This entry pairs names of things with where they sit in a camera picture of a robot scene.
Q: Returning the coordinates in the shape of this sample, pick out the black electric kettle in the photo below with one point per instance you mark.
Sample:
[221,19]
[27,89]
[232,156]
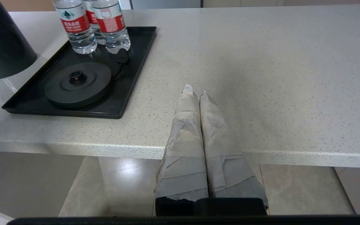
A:
[2,43]

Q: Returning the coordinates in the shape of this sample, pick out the wooden door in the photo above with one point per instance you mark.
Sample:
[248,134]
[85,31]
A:
[27,4]

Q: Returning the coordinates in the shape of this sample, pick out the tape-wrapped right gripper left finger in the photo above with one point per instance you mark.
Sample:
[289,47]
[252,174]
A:
[184,140]

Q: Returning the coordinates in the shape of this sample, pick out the red-label water bottle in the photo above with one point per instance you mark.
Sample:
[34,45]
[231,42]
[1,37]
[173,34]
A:
[93,20]
[75,26]
[111,25]

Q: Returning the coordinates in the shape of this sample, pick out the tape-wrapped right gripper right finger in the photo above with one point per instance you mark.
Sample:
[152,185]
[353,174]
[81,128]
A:
[223,156]

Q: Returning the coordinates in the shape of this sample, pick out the black rectangular tray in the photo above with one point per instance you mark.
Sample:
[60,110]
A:
[133,62]

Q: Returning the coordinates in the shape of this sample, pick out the black round kettle base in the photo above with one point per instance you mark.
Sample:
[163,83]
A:
[78,86]

